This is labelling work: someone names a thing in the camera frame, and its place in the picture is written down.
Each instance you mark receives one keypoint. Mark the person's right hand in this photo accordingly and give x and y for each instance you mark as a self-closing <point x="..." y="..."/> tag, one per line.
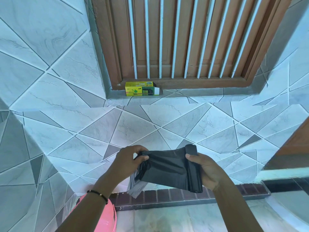
<point x="210" y="169"/>

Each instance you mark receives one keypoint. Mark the person's left hand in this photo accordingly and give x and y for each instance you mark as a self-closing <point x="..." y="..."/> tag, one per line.
<point x="125" y="164"/>

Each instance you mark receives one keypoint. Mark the person's left thumb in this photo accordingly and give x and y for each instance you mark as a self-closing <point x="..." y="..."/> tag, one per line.
<point x="142" y="158"/>

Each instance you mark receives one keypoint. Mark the person's right thumb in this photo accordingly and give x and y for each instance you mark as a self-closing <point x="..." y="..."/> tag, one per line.
<point x="193" y="157"/>

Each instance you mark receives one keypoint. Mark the black garbage bag roll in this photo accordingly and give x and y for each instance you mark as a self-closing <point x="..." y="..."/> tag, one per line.
<point x="170" y="170"/>

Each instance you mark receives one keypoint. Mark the person's right forearm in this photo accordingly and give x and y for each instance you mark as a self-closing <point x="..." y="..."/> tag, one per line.
<point x="235" y="205"/>

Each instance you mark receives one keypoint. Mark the yellow green garbage bag box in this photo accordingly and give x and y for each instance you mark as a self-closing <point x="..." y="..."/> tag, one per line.
<point x="142" y="88"/>

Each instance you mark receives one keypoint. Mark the pink plastic bin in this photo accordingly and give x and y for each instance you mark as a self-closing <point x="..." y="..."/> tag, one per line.
<point x="103" y="216"/>

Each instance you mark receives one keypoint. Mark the brown wooden door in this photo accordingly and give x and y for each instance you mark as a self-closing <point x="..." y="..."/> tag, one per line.
<point x="291" y="148"/>

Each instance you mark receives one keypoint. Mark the white window bars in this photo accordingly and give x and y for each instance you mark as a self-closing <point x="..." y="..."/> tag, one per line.
<point x="190" y="37"/>

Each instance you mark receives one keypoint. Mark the brown wooden window frame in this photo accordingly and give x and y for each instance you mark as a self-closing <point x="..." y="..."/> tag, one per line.
<point x="193" y="43"/>

